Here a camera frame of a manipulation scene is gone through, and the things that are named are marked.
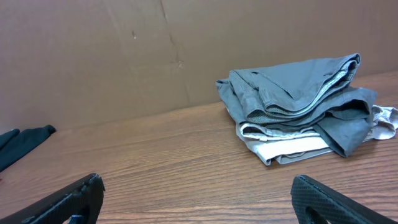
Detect folded beige shorts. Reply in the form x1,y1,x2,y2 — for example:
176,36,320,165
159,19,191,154
236,105,397,166

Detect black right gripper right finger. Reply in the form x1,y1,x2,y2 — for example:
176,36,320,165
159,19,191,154
290,175,397,224

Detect black t-shirt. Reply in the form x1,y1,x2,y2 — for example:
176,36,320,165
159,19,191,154
1,125,56,171

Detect folded grey shorts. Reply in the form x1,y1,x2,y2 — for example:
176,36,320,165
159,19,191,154
215,53,377,157

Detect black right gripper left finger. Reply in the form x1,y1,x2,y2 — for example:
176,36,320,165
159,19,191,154
1,173,105,224

